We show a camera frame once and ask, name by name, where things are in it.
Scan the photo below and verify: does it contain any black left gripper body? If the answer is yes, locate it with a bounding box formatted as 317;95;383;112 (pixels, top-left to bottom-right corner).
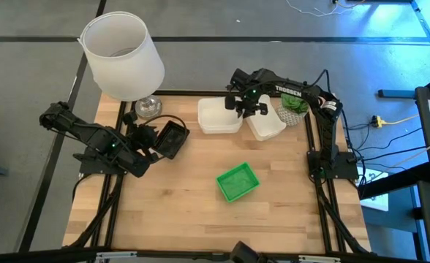
127;122;159;154

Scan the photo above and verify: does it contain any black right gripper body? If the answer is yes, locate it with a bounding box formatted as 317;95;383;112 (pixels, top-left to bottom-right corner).
235;87;263;120

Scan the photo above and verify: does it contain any succulent in white pot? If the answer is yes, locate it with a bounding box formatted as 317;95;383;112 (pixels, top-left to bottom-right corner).
275;93;311;127

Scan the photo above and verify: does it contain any white shade table lamp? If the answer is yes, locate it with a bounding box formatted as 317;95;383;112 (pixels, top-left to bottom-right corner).
78;10;166;121

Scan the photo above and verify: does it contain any black blocky device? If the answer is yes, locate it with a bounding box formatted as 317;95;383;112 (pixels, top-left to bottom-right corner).
230;240;267;263

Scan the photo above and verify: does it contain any blue metal bar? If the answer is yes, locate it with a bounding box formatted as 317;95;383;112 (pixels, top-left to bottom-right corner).
378;89;418;99

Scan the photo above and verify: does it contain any white paper sheet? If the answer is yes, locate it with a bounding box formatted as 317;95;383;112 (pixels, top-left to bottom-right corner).
361;166;390;213

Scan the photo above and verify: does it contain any black diagonal beam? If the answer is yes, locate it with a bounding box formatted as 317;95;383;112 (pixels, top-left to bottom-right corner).
357;162;430;200

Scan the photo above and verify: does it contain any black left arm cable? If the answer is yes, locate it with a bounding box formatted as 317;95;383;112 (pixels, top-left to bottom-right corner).
141;114;186;129

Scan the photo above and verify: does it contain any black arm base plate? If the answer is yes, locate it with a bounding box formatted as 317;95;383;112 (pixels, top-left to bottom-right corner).
307;149;359;180
78;152;128;176

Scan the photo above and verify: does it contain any black aluminium table frame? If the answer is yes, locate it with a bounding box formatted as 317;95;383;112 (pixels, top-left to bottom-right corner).
0;89;430;263

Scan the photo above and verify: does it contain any silver frame bracket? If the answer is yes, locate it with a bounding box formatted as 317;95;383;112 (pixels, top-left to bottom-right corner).
96;251;137;261
298;254;342;263

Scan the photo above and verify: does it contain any thin white cable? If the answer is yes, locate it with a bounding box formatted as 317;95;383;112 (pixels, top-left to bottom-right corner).
285;0;355;18

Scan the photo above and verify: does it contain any yellow power cable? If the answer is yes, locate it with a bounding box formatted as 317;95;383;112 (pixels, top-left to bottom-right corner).
381;113;420;125

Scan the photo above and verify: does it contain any black floor cable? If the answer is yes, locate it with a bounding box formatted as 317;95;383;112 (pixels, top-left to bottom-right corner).
361;145;427;161

